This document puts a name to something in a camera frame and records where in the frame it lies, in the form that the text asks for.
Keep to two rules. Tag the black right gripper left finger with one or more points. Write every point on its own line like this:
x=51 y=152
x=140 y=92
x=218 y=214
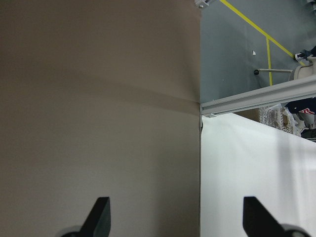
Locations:
x=98 y=222

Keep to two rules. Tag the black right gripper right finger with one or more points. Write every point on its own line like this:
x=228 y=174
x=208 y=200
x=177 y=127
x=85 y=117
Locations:
x=258 y=222

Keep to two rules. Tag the cardboard box with bubble wrap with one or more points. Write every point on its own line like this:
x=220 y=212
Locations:
x=275 y=116

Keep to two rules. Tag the aluminium frame rail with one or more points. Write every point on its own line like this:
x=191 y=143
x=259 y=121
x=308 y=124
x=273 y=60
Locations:
x=279 y=93

